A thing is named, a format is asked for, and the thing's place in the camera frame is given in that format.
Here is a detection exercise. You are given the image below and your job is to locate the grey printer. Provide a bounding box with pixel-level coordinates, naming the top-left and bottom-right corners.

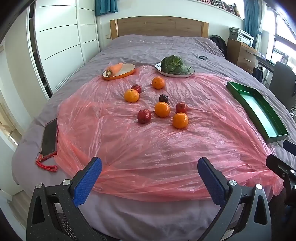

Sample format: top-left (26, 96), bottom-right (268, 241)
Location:
top-left (229, 27), bottom-right (254, 45)

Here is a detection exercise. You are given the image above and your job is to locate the row of books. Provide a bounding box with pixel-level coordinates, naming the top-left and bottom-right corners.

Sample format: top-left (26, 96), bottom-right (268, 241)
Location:
top-left (199, 0), bottom-right (242, 18)

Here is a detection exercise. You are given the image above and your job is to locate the orange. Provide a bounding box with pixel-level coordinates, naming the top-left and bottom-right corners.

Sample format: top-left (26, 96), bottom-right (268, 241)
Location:
top-left (172, 112), bottom-right (189, 129)
top-left (152, 77), bottom-right (165, 90)
top-left (154, 101), bottom-right (171, 118)
top-left (124, 89), bottom-right (140, 103)

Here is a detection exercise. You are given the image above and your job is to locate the carrot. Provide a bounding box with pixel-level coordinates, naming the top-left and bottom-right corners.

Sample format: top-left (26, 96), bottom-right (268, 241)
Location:
top-left (105, 62), bottom-right (123, 77)

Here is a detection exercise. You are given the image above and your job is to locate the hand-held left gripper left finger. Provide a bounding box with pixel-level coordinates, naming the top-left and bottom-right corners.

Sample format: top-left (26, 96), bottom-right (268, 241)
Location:
top-left (26, 157), bottom-right (103, 241)

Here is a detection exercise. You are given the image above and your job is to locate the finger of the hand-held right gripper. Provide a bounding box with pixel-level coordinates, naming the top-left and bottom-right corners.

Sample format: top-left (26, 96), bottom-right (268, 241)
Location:
top-left (265, 153), bottom-right (296, 207)
top-left (283, 140), bottom-right (296, 154)

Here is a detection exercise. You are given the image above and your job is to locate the teal curtain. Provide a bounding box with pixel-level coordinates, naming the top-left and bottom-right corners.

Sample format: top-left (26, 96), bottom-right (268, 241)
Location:
top-left (243, 0), bottom-right (263, 44)
top-left (95, 0), bottom-right (118, 16)

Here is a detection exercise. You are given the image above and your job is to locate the black backpack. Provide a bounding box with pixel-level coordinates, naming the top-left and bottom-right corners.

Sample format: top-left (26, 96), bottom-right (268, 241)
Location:
top-left (209, 35), bottom-right (228, 58)

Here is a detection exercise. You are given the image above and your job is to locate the dark paper bag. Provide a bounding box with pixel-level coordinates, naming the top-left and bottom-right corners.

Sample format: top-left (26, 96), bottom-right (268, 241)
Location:
top-left (252, 65), bottom-right (264, 81)

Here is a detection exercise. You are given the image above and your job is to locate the white wardrobe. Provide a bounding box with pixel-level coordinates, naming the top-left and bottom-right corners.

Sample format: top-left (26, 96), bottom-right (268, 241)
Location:
top-left (26, 0), bottom-right (101, 98)

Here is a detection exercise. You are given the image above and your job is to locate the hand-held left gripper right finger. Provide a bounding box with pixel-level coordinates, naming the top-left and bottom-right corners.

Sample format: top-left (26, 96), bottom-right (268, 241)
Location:
top-left (197, 157), bottom-right (272, 241)

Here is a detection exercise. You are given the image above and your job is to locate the green tray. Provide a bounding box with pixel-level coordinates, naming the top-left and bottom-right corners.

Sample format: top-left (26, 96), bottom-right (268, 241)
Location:
top-left (226, 81), bottom-right (289, 144)

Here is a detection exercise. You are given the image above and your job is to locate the grey chair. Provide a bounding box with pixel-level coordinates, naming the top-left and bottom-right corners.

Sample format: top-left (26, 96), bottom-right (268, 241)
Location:
top-left (268, 61), bottom-right (296, 114)

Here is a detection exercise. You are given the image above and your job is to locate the green bok choy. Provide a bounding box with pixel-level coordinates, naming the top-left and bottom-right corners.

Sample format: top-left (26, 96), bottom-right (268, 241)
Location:
top-left (160, 55), bottom-right (190, 76)

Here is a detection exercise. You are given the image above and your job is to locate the wooden nightstand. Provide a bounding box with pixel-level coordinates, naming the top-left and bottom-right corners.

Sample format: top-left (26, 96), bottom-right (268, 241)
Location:
top-left (227, 38), bottom-right (258, 75)

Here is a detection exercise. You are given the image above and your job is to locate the orange oval dish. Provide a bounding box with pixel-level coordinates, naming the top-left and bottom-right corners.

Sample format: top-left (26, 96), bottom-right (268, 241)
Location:
top-left (102, 63), bottom-right (137, 81)

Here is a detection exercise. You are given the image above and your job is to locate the white plate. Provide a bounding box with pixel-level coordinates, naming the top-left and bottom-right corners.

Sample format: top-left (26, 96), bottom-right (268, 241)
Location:
top-left (155, 61), bottom-right (195, 78)

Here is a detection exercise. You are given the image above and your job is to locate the smartphone with red case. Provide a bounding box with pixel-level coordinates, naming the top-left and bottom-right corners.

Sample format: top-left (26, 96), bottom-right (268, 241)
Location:
top-left (40, 118), bottom-right (59, 160)

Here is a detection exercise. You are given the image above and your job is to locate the pink plastic sheet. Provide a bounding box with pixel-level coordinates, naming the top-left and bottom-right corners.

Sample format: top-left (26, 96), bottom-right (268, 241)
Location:
top-left (55, 65), bottom-right (285, 202)

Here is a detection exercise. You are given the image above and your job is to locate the wooden bed headboard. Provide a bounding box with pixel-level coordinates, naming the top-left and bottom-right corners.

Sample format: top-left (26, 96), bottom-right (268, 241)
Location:
top-left (110, 16), bottom-right (209, 40)

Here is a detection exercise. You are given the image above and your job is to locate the window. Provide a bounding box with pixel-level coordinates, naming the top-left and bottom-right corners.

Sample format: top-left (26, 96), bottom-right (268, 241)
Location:
top-left (261, 7), bottom-right (296, 67)

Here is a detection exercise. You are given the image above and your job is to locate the red wrist strap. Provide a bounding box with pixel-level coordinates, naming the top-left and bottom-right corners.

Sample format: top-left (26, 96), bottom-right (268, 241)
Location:
top-left (35, 154), bottom-right (58, 172)

